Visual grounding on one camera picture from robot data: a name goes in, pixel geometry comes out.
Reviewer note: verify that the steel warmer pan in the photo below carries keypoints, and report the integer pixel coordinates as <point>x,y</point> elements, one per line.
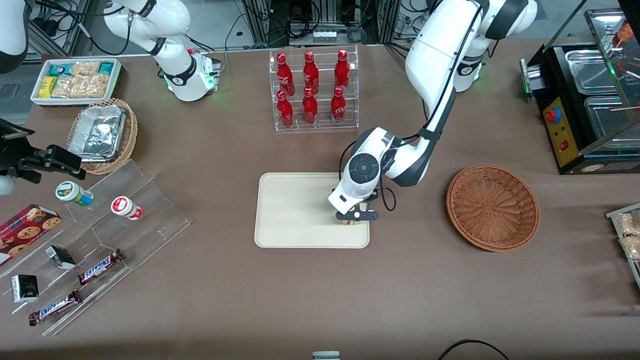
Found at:
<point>585,70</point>
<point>605,120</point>

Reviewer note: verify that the aluminium frame post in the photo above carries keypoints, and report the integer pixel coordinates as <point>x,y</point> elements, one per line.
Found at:
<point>257,20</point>
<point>389,20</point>

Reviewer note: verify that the clear acrylic stepped display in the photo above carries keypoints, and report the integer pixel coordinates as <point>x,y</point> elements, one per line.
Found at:
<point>150,220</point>

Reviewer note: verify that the red label yogurt cup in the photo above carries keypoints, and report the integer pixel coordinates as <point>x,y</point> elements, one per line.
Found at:
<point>125,207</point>

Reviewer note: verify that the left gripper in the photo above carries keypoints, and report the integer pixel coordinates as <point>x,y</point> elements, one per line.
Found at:
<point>373,196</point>

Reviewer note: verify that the clear acrylic bottle rack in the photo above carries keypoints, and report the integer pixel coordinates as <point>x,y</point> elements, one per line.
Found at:
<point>320,125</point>

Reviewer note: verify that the white snack bin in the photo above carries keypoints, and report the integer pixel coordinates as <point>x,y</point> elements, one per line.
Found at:
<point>37,97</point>

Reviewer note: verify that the wicker basket with foil trays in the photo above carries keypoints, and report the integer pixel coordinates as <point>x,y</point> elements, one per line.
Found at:
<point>131,135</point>

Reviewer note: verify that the green label yogurt cup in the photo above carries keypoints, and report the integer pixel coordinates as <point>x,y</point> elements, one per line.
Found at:
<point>72,192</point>

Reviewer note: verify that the small black box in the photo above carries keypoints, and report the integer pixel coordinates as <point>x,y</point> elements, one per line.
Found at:
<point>25,288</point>
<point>60,257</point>

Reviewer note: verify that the round brown wicker basket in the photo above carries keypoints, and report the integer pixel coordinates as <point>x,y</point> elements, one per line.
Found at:
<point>492,207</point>

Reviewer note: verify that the clear cracker bag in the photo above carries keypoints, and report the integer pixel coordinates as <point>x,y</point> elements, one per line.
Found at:
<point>80,86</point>
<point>85,68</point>

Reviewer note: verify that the teal snack pack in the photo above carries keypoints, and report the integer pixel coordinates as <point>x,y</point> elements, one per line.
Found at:
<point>106,67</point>
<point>59,69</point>

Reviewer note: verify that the red cookie box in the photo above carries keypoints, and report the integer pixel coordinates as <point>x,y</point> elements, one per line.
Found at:
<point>25,230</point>

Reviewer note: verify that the Snickers bar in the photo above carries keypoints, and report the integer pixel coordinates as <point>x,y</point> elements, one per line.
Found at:
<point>100,267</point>
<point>55,308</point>

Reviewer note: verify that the clear bagged snack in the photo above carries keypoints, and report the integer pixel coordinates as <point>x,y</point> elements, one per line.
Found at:
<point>629,223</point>
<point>631,247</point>

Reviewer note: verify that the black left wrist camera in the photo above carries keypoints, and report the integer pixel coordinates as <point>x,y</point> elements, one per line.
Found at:
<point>357,216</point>

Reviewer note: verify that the red cola bottle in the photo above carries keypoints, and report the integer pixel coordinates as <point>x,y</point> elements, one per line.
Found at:
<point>285,75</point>
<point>338,105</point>
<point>285,109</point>
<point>311,72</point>
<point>310,106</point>
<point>342,70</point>

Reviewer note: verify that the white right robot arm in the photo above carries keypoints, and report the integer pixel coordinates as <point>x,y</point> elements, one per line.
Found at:
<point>170,20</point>

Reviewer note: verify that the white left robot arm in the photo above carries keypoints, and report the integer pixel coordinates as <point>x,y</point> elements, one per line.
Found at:
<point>435,50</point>

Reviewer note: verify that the black yellow food warmer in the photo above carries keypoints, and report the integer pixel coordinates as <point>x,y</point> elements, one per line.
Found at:
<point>562,130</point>

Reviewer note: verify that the aluminium foil tray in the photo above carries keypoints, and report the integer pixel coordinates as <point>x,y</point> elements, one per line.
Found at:
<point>97,135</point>

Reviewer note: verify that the cream plastic tray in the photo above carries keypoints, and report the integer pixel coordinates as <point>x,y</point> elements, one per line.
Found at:
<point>295,210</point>

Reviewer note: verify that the white power strip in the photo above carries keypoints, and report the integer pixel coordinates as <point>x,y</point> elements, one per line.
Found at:
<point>325,36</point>

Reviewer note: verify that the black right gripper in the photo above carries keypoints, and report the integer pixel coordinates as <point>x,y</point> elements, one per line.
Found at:
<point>17,156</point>

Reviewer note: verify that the triangular sandwich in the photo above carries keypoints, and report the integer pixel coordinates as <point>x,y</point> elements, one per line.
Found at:
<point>351,223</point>

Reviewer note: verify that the yellow snack pack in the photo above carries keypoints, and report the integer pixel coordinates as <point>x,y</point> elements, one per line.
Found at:
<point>48,87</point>

